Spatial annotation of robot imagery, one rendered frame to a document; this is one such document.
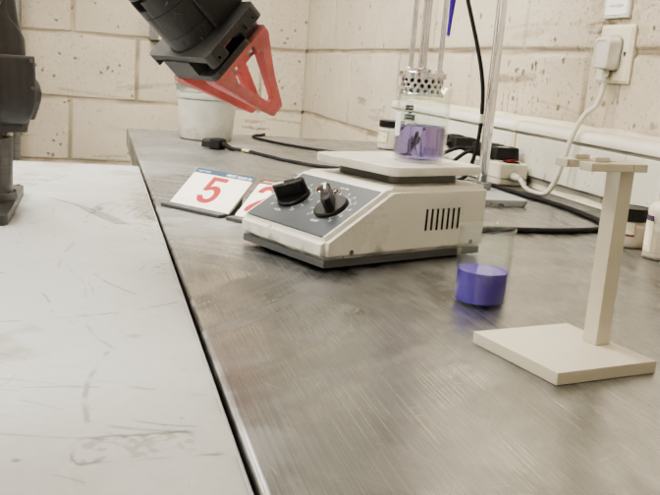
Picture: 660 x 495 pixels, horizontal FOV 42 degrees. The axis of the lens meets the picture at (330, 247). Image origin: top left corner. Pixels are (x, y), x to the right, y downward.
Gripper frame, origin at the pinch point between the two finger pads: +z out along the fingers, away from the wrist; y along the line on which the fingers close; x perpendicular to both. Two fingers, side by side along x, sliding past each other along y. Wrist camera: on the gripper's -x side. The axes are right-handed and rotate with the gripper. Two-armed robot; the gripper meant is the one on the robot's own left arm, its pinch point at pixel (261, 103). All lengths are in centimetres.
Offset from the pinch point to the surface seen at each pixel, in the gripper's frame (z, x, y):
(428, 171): 11.6, -3.6, -11.2
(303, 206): 7.3, 5.4, -5.0
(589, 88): 52, -51, 16
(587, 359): 7.8, 10.0, -37.9
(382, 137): 71, -49, 79
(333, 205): 6.7, 4.8, -9.3
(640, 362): 9.9, 8.2, -39.8
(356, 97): 95, -79, 134
